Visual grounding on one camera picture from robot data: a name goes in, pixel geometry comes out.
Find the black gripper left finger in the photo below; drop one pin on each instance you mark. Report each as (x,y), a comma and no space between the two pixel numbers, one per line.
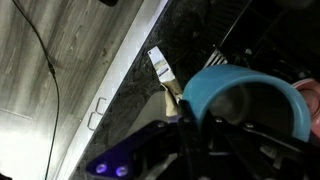
(189,140)

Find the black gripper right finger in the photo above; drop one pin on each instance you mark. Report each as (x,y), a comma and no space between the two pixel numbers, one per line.
(253,153)

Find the blue mug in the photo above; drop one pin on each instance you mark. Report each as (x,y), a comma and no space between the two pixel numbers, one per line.
(200,90)

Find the couscous carton box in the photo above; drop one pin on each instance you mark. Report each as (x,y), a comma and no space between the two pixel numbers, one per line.
(160,65)

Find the pink bowl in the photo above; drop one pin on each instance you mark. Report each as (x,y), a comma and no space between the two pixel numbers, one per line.
(311,96)

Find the white lower cabinet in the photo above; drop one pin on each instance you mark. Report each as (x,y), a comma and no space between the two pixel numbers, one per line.
(116,66)

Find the black dish rack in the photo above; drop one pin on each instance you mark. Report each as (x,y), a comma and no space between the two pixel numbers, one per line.
(266,40)

